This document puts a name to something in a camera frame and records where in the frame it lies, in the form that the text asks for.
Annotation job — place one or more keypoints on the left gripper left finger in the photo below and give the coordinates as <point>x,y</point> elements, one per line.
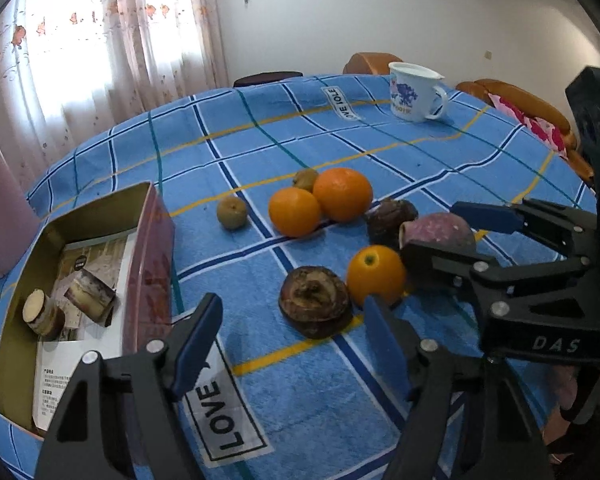
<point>114,410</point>

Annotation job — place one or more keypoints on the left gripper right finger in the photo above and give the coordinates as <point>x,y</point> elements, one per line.
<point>499,438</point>

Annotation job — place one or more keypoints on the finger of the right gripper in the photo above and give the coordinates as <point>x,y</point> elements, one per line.
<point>566,230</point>
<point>470,274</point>

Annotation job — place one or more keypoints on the purple sweet potato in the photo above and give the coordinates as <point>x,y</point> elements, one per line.
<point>444,228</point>

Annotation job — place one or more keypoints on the orange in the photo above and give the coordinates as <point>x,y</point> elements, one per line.
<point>343,193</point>
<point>376,270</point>
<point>294,212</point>

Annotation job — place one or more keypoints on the dark mangosteen back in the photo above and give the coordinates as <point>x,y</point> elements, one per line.
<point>383,223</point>

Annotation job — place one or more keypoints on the dark mangosteen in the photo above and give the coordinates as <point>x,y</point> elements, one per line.
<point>383,223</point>
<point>315,301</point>

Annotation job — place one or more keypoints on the cut round yam piece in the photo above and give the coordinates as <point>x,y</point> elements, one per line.
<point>43,315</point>

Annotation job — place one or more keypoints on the dark mangosteen front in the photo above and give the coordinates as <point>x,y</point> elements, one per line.
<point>315,301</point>

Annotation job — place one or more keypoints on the small brown kiwi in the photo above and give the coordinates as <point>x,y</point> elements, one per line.
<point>232,213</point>
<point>305,179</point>

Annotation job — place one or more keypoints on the person right hand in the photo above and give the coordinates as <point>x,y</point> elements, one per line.
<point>565,383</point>

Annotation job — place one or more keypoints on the brown leather sofa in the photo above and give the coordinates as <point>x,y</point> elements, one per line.
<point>535,107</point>

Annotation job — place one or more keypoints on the pink floral cushion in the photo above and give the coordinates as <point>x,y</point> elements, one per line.
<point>545,131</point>

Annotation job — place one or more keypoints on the pink metal tin box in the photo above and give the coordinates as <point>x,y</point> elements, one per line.
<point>147,305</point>

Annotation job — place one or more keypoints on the paper leaflet in tin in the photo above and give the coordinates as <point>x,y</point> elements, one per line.
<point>109,258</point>

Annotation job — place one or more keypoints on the white blue floral mug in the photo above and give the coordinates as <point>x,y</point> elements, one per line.
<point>416,92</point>

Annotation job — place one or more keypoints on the blue plaid tablecloth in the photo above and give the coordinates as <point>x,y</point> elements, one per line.
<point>262,180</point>

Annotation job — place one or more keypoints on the pink electric kettle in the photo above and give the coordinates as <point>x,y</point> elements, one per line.
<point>18,221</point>

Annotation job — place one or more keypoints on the dark round stool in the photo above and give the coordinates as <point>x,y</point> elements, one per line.
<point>265,78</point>

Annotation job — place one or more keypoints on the sheer floral curtain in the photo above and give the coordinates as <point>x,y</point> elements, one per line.
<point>70,69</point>

